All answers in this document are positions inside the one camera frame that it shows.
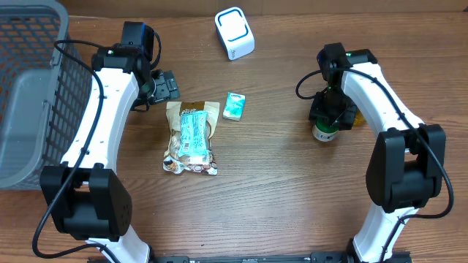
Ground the green lid jar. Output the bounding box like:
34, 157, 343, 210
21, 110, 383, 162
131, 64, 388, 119
312, 118, 339, 142

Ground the mint green snack packet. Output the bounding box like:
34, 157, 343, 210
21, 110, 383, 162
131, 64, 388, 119
178, 111, 208, 164

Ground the small teal tissue pack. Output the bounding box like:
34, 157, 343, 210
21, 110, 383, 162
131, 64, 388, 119
222, 92, 246, 121

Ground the brown nut pouch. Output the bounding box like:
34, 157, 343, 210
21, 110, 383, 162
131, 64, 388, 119
162, 102, 220, 175

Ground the yellow drink bottle silver cap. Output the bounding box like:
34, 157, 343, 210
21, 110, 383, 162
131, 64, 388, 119
353, 110, 366, 126

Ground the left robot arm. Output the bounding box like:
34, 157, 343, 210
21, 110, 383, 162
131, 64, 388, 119
32, 21, 180, 262

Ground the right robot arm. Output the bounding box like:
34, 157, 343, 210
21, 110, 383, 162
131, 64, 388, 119
309, 43, 454, 262

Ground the white barcode scanner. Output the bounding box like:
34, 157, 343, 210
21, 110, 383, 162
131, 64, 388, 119
214, 7, 255, 61

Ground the grey plastic shopping basket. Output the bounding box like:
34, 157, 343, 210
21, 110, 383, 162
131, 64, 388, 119
1, 0, 92, 191

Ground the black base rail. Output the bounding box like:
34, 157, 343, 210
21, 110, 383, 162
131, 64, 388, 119
149, 252, 358, 263

